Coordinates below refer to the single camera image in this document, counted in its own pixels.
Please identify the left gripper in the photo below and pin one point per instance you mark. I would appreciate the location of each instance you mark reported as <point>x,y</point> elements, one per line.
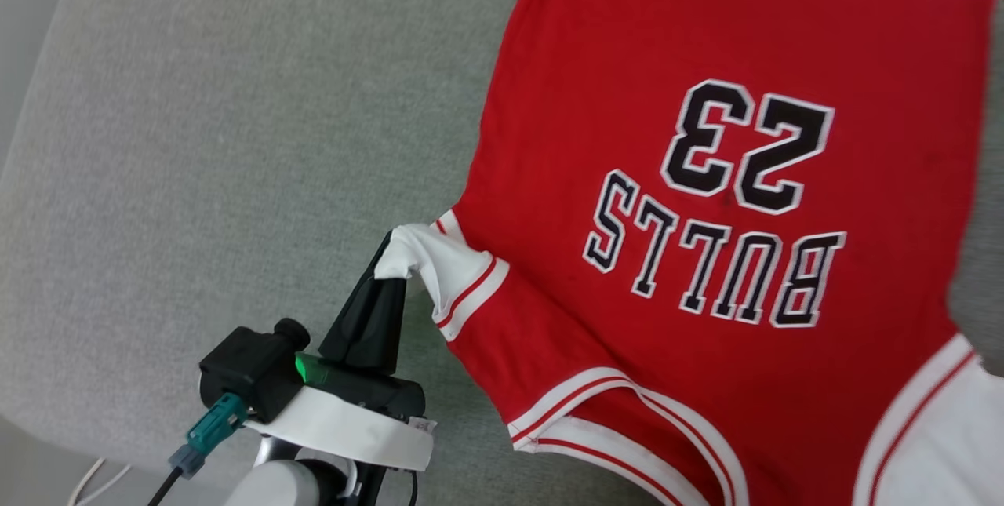
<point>353,412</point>

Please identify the red Bulls basketball jersey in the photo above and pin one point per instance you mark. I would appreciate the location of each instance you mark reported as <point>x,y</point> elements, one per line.
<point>627,59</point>

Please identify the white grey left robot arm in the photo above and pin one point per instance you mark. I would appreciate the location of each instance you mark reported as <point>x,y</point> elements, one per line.
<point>274,486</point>

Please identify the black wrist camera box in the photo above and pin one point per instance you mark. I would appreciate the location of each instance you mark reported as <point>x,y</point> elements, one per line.
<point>247,369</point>

